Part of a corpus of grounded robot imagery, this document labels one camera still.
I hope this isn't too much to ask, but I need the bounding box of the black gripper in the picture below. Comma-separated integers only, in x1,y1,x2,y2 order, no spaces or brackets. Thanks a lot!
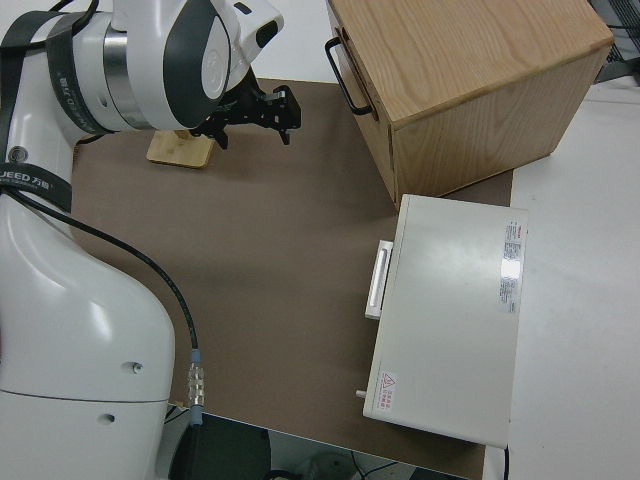
192,72,303,151

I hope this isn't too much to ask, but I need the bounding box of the wooden mug tree stand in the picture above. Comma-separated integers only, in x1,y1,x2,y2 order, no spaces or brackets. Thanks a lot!
146,127,217,171

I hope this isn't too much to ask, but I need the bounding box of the brown table mat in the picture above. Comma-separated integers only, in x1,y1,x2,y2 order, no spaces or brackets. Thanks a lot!
69,77,516,480

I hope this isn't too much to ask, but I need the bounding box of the light wooden cabinet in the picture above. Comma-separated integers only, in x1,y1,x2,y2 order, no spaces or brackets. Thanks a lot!
324,0,615,202

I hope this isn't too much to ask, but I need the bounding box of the white toaster oven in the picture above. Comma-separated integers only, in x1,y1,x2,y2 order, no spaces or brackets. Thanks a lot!
353,193,530,448

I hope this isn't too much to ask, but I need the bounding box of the black cabinet handle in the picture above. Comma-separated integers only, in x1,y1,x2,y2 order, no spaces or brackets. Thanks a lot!
324,37,375,116

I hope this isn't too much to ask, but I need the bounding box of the white oven door handle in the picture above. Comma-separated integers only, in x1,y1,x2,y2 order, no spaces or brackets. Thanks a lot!
363,239,396,320

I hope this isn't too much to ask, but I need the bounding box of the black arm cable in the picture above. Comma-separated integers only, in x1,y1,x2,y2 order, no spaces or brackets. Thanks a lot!
0,187,207,429

